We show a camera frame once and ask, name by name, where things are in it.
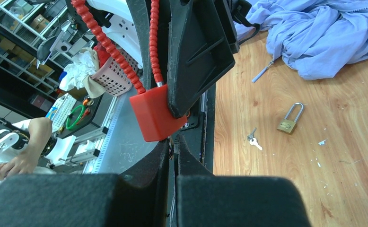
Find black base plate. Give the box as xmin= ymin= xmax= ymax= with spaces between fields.
xmin=173 ymin=85 xmax=216 ymax=172

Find brass padlock keys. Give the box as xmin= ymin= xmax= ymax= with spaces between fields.
xmin=247 ymin=127 xmax=263 ymax=151

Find green cable coil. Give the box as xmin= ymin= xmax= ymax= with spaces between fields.
xmin=65 ymin=104 xmax=88 ymax=131

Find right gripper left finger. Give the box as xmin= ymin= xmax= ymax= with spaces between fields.
xmin=0 ymin=140 xmax=169 ymax=227

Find person hand in background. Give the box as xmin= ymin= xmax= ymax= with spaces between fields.
xmin=0 ymin=148 xmax=42 ymax=180

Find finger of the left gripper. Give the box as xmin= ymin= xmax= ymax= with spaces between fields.
xmin=126 ymin=0 xmax=153 ymax=89
xmin=167 ymin=0 xmax=239 ymax=118

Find lavender cloth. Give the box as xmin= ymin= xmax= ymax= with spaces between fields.
xmin=233 ymin=0 xmax=368 ymax=80

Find pink plastic basket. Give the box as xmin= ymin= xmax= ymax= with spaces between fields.
xmin=91 ymin=46 xmax=132 ymax=96

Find red cable lock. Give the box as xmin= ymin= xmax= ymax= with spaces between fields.
xmin=71 ymin=0 xmax=187 ymax=142

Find brass padlock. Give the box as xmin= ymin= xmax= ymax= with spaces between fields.
xmin=276 ymin=103 xmax=305 ymax=134

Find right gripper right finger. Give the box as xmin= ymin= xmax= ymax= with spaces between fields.
xmin=174 ymin=135 xmax=310 ymax=227

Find white crumpled cloth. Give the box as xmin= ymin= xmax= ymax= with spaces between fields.
xmin=59 ymin=48 xmax=106 ymax=99

